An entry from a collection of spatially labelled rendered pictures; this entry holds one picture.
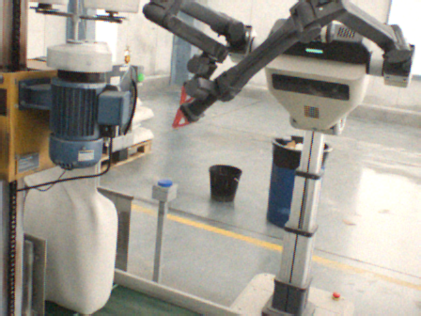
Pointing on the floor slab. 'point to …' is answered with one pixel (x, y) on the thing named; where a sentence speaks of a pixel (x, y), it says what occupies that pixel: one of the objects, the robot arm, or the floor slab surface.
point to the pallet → (130, 154)
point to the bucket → (224, 182)
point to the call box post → (160, 241)
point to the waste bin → (279, 192)
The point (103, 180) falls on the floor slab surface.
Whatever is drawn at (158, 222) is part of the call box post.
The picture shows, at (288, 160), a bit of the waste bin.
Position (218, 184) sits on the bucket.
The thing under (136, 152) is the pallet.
